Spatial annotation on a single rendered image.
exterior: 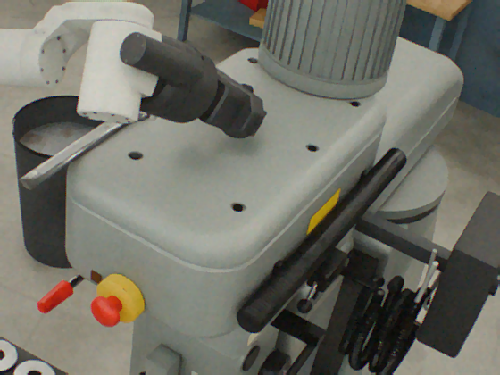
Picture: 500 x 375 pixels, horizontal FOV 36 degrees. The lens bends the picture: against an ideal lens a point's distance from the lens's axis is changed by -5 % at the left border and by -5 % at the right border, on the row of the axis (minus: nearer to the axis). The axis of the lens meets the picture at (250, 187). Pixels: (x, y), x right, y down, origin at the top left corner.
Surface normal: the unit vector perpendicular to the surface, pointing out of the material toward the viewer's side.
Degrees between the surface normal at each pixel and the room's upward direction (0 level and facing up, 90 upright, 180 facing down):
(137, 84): 65
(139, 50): 60
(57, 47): 77
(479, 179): 0
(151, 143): 0
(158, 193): 0
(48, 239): 93
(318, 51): 90
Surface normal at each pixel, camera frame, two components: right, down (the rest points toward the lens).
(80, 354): 0.15, -0.80
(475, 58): -0.51, 0.44
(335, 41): -0.10, 0.58
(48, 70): 0.96, 0.10
